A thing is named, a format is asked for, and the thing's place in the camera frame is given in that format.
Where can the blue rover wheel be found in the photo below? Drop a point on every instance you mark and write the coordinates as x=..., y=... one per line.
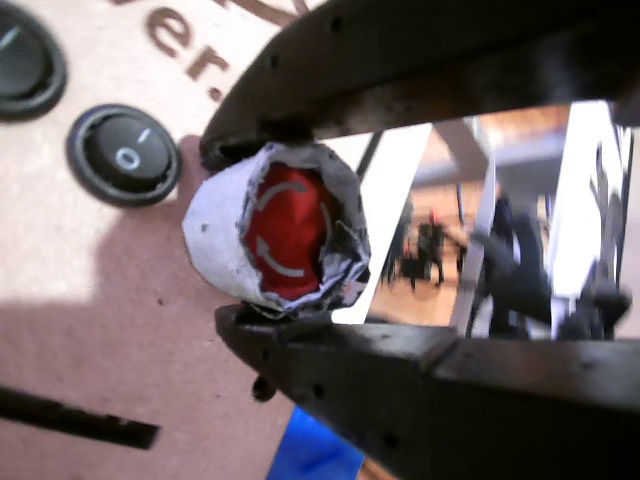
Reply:
x=310, y=450

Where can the wooden microrover car body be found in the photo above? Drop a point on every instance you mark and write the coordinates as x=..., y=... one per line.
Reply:
x=100, y=310

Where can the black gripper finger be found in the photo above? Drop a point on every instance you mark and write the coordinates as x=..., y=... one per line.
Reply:
x=400, y=60
x=450, y=400

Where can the red button with paper wrap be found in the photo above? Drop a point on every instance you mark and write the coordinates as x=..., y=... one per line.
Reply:
x=295, y=225

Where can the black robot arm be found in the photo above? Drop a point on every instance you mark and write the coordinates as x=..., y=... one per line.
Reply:
x=520, y=270

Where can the black round rocker switch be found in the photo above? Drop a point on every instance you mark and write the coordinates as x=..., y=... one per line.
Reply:
x=25, y=60
x=125, y=157

